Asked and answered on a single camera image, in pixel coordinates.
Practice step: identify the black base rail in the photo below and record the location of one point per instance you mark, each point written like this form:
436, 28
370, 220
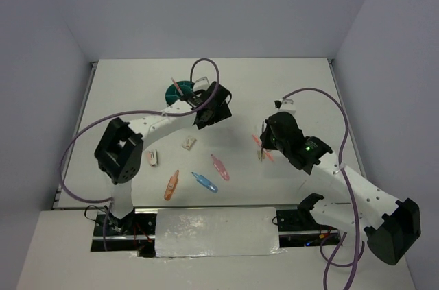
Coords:
292, 231

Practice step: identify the orange highlighter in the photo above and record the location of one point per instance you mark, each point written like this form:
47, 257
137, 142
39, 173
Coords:
171, 186

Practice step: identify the small brown eraser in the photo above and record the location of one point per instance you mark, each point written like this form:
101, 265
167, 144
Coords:
259, 155

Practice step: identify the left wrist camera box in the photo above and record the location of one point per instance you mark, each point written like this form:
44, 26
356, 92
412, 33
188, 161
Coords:
201, 84

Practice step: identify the blue highlighter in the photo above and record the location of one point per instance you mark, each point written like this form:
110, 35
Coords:
205, 182

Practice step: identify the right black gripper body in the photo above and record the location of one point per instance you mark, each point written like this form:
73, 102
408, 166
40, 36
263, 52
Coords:
269, 142

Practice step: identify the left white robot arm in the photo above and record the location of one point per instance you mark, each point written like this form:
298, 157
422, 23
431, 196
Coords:
121, 147

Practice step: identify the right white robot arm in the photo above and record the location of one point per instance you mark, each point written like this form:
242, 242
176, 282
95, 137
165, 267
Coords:
388, 225

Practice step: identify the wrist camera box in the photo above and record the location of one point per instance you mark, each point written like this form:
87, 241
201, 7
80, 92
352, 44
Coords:
285, 105
201, 84

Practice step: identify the silver foil sheet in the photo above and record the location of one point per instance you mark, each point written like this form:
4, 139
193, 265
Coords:
215, 232

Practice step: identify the pink highlighter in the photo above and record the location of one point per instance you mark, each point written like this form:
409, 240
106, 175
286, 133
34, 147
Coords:
219, 166

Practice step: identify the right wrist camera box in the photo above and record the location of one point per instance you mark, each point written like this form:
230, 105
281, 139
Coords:
285, 105

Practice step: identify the red slim pen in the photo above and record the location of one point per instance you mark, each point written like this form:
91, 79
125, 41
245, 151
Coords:
178, 89

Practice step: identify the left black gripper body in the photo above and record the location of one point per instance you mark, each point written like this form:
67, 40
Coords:
219, 113

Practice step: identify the teal round desk organizer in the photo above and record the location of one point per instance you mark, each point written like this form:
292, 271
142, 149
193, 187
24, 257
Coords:
173, 93

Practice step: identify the orange slim pen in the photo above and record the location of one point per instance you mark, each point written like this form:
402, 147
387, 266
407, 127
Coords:
266, 151

